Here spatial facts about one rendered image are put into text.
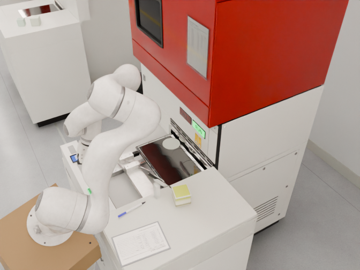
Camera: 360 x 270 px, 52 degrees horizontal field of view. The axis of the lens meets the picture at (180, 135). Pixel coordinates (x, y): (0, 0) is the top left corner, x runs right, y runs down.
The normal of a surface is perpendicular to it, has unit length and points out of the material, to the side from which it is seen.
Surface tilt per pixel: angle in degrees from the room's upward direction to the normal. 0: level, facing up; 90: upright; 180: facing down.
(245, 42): 90
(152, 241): 0
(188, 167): 0
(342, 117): 90
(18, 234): 42
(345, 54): 90
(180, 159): 0
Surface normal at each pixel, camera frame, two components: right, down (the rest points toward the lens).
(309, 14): 0.51, 0.55
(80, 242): 0.50, -0.29
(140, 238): 0.00, -0.76
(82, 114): -0.14, -0.07
